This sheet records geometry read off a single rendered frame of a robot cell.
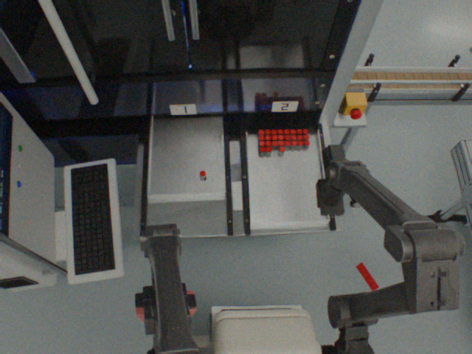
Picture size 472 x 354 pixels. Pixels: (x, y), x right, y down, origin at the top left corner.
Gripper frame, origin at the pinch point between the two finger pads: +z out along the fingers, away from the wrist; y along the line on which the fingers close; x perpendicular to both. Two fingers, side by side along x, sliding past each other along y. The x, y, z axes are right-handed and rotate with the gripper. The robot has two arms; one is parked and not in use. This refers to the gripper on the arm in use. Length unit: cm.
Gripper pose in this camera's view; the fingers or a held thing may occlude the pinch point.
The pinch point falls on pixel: (324, 207)
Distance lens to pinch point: 126.4
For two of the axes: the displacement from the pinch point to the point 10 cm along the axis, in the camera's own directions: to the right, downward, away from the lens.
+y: -0.3, -9.2, 4.0
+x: -10.0, 0.2, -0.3
